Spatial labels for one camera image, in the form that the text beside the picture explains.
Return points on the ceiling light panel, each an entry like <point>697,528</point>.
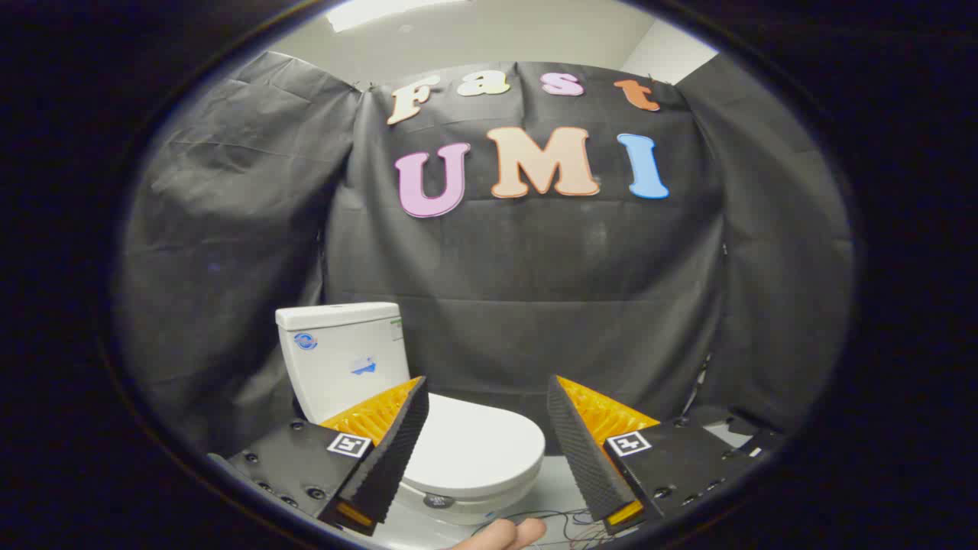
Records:
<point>367,11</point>

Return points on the black backdrop cloth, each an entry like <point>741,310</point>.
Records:
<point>535,305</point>

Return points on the white toilet with tank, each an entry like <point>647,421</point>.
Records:
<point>344,359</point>

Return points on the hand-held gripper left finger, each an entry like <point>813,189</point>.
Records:
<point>397,443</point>

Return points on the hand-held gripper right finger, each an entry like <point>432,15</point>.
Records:
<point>581,451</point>

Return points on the white toilet lid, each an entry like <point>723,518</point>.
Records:
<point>474,451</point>

